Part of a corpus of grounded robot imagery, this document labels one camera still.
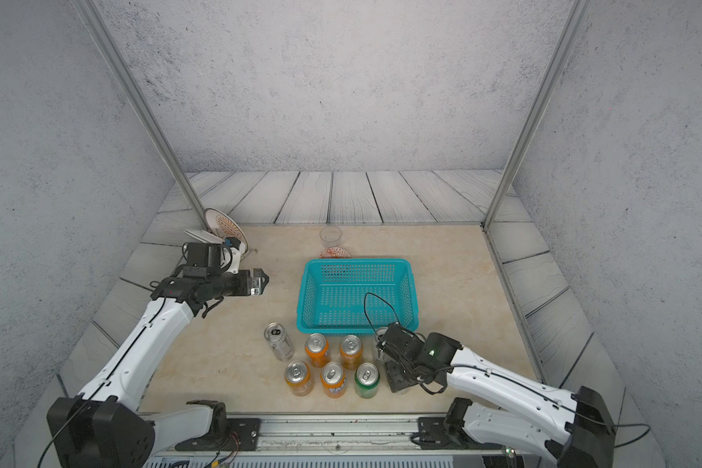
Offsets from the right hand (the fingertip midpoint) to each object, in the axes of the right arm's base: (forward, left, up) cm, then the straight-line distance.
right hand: (401, 375), depth 75 cm
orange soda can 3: (-2, +26, +3) cm, 26 cm away
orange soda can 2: (+5, +13, +2) cm, 14 cm away
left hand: (+22, +39, +13) cm, 46 cm away
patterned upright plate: (+49, +60, +6) cm, 77 cm away
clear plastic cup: (+52, +23, -4) cm, 57 cm away
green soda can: (-2, +9, +2) cm, 9 cm away
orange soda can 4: (-2, +17, +2) cm, 17 cm away
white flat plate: (+38, +59, +12) cm, 71 cm away
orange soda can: (+6, +22, +3) cm, 23 cm away
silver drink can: (+7, +32, +5) cm, 33 cm away
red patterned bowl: (+44, +20, -4) cm, 49 cm away
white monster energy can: (+10, +5, +5) cm, 12 cm away
